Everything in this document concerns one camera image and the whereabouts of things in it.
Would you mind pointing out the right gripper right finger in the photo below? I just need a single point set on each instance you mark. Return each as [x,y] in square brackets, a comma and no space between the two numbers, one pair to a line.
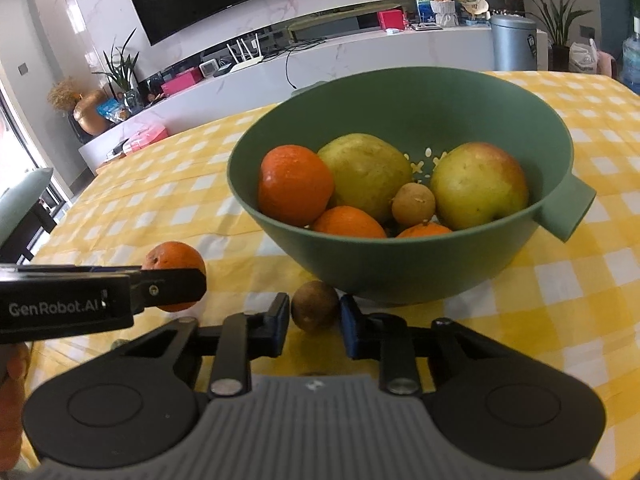
[386,339]

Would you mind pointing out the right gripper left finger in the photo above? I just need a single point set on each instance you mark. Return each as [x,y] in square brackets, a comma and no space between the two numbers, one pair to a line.
[240,340]

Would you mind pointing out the mandarin orange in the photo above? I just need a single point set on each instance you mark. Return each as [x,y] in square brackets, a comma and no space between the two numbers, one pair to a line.
[294,185]
[178,255]
[424,229]

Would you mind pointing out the large orange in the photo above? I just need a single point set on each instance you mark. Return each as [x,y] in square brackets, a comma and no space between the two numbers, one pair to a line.
[348,221]

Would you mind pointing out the brown kiwi fruit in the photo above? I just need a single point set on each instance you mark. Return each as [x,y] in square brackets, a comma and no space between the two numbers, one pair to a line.
[414,203]

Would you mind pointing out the left human hand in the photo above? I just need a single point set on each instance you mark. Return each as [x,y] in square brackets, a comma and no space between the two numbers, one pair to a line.
[12,402]

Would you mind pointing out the green cushioned chair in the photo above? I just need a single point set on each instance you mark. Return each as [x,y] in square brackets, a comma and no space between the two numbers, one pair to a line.
[28,210]

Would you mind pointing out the yellow-green pear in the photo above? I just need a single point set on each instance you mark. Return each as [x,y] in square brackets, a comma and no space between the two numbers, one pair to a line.
[367,173]

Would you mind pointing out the red-yellow apple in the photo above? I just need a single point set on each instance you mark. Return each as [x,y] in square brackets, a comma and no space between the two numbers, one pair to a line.
[477,183]

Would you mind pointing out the pink tissue pack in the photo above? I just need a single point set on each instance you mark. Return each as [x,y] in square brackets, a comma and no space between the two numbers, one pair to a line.
[146,135]

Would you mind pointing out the yellow checkered tablecloth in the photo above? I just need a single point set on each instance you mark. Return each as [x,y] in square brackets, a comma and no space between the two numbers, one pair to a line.
[574,305]

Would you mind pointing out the copper vase dried flowers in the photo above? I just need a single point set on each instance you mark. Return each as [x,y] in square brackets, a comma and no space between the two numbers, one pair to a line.
[67,96]

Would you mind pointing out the green colander bowl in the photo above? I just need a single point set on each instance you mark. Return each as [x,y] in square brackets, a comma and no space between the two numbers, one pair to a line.
[424,112]

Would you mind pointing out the small leafy plant vase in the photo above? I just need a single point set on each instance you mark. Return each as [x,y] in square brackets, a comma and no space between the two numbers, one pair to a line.
[121,64]

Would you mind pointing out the white tv console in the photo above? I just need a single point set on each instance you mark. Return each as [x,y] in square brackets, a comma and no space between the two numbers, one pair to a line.
[470,48]

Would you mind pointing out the pink box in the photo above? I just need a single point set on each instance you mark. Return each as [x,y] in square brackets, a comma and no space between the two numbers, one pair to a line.
[182,81]

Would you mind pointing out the white wifi router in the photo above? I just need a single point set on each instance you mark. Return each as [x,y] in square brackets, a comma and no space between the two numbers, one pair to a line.
[243,55]

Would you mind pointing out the red box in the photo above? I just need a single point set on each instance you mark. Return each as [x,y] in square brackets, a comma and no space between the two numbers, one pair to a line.
[392,19]

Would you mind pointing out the grey metal trash bin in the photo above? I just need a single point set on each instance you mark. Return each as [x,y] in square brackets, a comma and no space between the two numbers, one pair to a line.
[515,43]

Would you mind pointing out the teddy bear picture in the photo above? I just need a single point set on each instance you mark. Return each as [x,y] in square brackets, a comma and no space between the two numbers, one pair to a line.
[452,13]

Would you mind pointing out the potted green plant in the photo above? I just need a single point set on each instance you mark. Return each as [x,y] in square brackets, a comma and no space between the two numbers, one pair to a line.
[558,17]

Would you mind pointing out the blue water jug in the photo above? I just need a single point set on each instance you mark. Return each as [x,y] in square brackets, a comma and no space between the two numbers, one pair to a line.
[631,59]

